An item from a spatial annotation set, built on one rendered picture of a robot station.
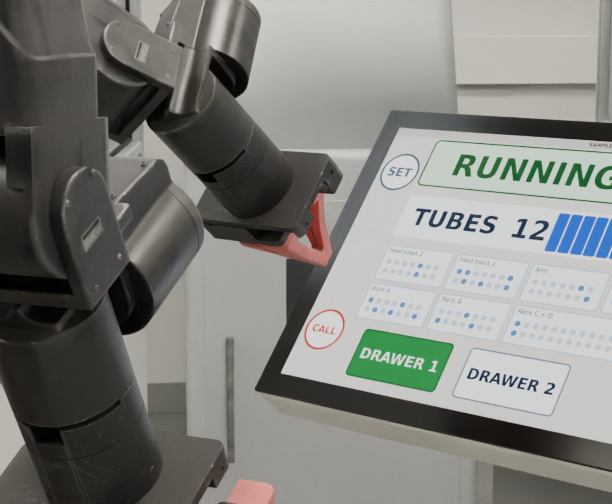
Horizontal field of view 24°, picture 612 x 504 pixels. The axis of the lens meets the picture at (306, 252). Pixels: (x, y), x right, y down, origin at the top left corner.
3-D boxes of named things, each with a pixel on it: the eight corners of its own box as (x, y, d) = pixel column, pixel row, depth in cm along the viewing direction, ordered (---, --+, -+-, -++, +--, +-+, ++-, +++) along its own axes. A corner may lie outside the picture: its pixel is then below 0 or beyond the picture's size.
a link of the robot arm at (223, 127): (129, 132, 98) (198, 112, 95) (149, 55, 102) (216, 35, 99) (186, 190, 103) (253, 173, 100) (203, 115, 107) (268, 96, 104)
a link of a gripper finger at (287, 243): (297, 218, 117) (235, 149, 111) (367, 225, 113) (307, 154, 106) (262, 289, 115) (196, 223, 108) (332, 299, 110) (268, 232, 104)
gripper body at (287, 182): (240, 160, 112) (186, 102, 107) (343, 168, 105) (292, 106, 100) (203, 231, 109) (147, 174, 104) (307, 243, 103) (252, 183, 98)
